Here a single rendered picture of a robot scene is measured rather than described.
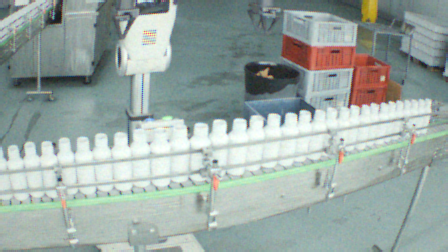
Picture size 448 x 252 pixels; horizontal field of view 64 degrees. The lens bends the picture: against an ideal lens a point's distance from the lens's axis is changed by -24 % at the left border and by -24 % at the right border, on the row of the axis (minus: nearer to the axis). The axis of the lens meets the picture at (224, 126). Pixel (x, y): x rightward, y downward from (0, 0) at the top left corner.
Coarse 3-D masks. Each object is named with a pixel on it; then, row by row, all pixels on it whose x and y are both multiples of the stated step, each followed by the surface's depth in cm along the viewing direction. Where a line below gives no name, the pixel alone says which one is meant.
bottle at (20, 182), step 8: (8, 152) 103; (16, 152) 104; (8, 160) 105; (16, 160) 105; (8, 168) 105; (16, 168) 104; (16, 176) 105; (24, 176) 108; (16, 184) 106; (24, 184) 108; (24, 200) 110
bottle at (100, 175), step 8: (96, 136) 118; (104, 136) 119; (96, 144) 117; (104, 144) 117; (96, 152) 117; (104, 152) 117; (96, 168) 119; (104, 168) 118; (112, 168) 122; (96, 176) 120; (104, 176) 119; (112, 176) 122; (112, 184) 123
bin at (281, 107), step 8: (248, 104) 207; (256, 104) 209; (264, 104) 211; (272, 104) 213; (280, 104) 215; (288, 104) 217; (296, 104) 219; (304, 104) 216; (248, 112) 203; (256, 112) 197; (264, 112) 213; (272, 112) 215; (280, 112) 217; (288, 112) 219; (296, 112) 221; (312, 112) 210; (248, 120) 204; (264, 120) 191; (280, 120) 219; (344, 200) 183
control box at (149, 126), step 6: (156, 120) 144; (162, 120) 142; (168, 120) 141; (174, 120) 141; (180, 120) 142; (138, 126) 139; (144, 126) 137; (150, 126) 137; (156, 126) 138; (162, 126) 139; (168, 126) 140; (150, 132) 138; (168, 132) 140; (150, 138) 138; (168, 138) 140
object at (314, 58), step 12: (288, 36) 373; (288, 48) 378; (300, 48) 365; (312, 48) 352; (324, 48) 359; (336, 48) 367; (348, 48) 376; (300, 60) 367; (312, 60) 356; (324, 60) 365; (336, 60) 373; (348, 60) 382
